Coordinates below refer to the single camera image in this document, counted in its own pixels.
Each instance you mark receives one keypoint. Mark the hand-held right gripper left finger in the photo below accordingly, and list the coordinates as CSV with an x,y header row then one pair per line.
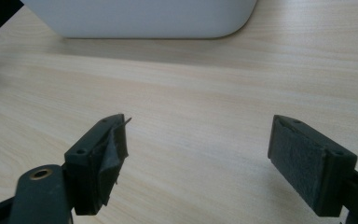
x,y
88,174

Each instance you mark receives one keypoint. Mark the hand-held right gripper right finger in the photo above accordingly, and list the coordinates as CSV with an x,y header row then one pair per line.
x,y
307,165

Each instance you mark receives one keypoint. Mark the white plastic container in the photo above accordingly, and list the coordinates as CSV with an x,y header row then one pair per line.
x,y
143,17

